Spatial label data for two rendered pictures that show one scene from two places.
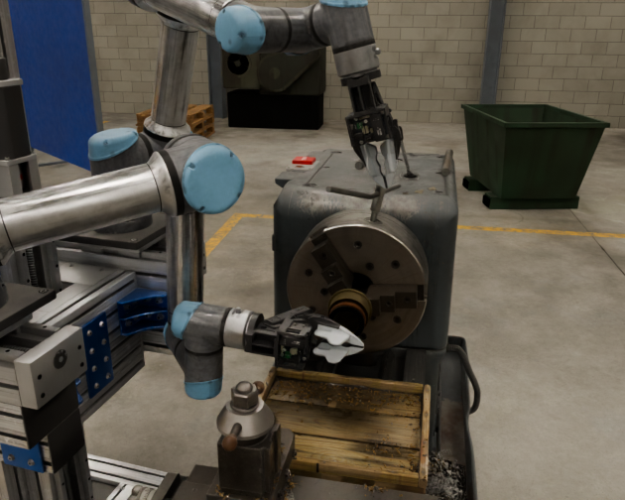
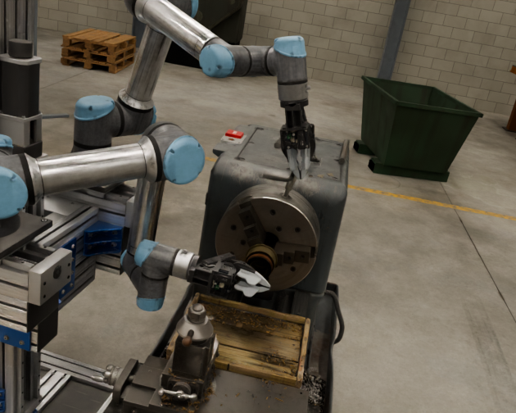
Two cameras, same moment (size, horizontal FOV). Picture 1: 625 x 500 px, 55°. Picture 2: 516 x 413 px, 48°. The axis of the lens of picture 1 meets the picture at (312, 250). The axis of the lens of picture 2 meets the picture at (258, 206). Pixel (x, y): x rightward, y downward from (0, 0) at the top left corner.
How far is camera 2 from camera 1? 0.41 m
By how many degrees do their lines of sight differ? 6
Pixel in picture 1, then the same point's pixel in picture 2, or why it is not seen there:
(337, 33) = (283, 72)
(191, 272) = (151, 218)
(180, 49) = (158, 46)
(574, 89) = (462, 72)
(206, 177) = (180, 160)
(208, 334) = (161, 266)
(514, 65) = (413, 43)
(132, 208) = (126, 175)
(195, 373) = (147, 292)
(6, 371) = (21, 277)
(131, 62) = not seen: outside the picture
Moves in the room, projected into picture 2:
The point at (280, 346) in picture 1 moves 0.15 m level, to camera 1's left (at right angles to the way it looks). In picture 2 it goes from (212, 280) to (154, 274)
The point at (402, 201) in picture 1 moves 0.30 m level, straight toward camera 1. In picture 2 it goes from (307, 182) to (304, 219)
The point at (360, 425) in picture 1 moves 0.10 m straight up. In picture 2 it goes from (259, 341) to (264, 311)
